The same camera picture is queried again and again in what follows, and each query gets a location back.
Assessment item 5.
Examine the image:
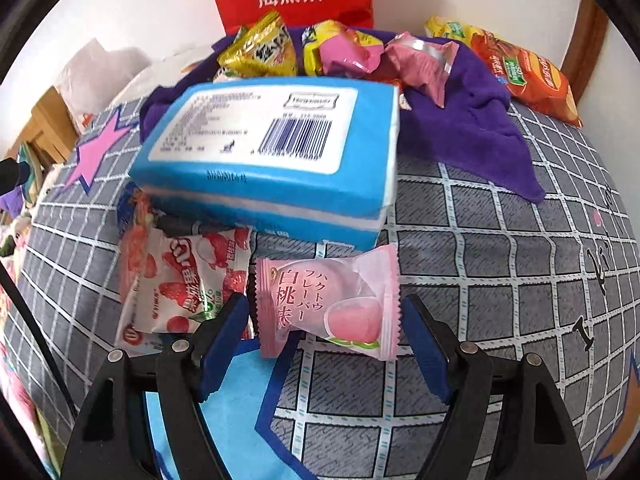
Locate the grey grid blanket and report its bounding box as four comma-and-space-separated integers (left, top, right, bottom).
0, 95, 640, 480

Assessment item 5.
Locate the pink snack packet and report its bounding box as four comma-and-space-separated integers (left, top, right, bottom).
382, 31, 461, 109

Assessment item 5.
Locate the white plastic bag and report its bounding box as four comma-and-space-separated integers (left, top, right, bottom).
55, 39, 153, 133

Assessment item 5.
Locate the pale pink peach packet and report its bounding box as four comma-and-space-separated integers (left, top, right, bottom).
248, 244, 401, 360

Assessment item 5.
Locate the strawberry print snack packet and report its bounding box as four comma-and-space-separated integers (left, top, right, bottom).
114, 195, 253, 356

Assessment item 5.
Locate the yellow candy packet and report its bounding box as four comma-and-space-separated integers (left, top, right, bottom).
299, 20, 351, 77

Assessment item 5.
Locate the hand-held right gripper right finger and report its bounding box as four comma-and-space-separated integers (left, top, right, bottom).
402, 294, 586, 480

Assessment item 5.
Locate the pink candy packet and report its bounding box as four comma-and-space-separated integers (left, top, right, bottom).
319, 27, 387, 80

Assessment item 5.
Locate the purple cloth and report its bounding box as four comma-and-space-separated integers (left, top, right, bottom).
139, 25, 547, 204

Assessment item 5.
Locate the yellow chips bag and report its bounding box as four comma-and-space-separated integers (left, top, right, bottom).
425, 16, 488, 46

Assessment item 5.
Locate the brown door frame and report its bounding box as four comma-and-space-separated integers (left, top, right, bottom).
570, 0, 610, 106

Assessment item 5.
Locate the golden green snack packet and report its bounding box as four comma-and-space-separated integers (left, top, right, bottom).
216, 10, 298, 81

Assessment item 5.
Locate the wooden frame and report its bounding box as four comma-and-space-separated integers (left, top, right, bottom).
6, 86, 83, 171

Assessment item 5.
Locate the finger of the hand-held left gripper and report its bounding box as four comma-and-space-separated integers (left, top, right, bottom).
0, 159, 32, 197

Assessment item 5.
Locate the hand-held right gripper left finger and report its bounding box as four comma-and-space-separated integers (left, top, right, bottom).
60, 291, 251, 480

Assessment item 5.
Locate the orange chips bag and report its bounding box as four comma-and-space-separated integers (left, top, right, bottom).
470, 32, 585, 128

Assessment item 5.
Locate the blue tissue pack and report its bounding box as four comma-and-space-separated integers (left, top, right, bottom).
127, 80, 401, 252

